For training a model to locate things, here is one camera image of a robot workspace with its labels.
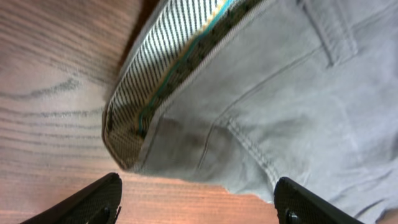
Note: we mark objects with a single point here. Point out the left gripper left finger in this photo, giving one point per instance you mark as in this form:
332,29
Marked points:
97,203

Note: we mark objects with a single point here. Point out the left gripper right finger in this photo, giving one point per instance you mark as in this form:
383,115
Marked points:
297,205

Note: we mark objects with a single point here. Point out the grey shorts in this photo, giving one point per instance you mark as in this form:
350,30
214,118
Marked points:
242,93

